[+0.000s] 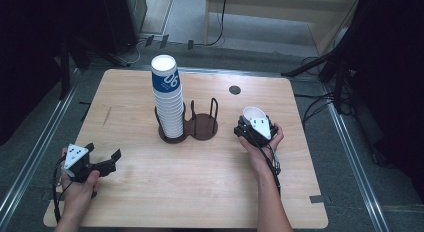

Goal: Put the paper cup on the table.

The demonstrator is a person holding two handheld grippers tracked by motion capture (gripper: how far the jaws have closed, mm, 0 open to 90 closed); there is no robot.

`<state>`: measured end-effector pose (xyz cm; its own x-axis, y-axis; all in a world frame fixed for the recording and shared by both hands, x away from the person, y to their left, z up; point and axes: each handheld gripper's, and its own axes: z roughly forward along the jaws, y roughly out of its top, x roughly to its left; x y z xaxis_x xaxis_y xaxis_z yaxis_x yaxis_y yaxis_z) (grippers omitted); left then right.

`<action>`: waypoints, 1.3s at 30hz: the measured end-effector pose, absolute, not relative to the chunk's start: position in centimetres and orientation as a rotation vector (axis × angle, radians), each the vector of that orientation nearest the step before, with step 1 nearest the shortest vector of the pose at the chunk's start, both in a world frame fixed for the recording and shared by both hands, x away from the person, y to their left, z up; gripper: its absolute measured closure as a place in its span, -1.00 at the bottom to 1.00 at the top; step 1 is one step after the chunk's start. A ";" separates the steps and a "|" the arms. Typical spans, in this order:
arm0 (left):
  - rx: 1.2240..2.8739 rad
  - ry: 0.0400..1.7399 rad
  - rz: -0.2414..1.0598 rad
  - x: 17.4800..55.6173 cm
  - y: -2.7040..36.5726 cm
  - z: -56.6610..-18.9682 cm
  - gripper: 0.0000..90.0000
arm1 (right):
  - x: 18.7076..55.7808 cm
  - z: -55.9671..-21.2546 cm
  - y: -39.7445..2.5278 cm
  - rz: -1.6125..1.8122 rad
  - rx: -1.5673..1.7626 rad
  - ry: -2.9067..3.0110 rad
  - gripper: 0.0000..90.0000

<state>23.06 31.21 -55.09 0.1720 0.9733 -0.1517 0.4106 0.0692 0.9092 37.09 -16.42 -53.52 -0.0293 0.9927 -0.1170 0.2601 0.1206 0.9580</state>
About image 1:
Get white floor cable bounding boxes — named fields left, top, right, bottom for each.
left=124, top=38, right=148, bottom=66

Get person's left hand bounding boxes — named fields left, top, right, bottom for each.
left=59, top=146, right=101, bottom=220

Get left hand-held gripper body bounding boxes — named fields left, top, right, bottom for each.
left=61, top=143, right=101, bottom=184

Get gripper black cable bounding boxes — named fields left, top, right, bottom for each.
left=50, top=156, right=69, bottom=224
left=248, top=131, right=283, bottom=197

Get black tripod stand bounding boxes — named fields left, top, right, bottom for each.
left=280, top=38, right=359, bottom=115

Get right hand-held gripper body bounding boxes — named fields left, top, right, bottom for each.
left=233, top=114, right=280, bottom=149

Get aluminium floor rail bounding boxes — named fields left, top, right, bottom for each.
left=324, top=101, right=392, bottom=232
left=0, top=67, right=82, bottom=223

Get black floor tape strips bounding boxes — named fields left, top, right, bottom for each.
left=77, top=100, right=93, bottom=124

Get black floor cables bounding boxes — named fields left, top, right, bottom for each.
left=294, top=56, right=338, bottom=128

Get dark brown cup holder rack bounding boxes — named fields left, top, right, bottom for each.
left=154, top=97, right=220, bottom=145

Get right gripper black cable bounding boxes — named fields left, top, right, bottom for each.
left=248, top=131, right=283, bottom=197

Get stack of paper cups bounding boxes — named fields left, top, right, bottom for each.
left=150, top=54, right=185, bottom=140

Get dark cabinet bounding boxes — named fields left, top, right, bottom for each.
left=100, top=0, right=148, bottom=56

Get black stand legs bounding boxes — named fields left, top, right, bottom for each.
left=59, top=33, right=132, bottom=100

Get person's right hand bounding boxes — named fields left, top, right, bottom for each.
left=237, top=122, right=285, bottom=175

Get black hanging cable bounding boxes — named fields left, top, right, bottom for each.
left=194, top=0, right=229, bottom=48

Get light wooden shelf unit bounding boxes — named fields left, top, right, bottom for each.
left=203, top=0, right=364, bottom=57

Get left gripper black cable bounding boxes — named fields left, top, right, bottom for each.
left=50, top=156, right=69, bottom=224

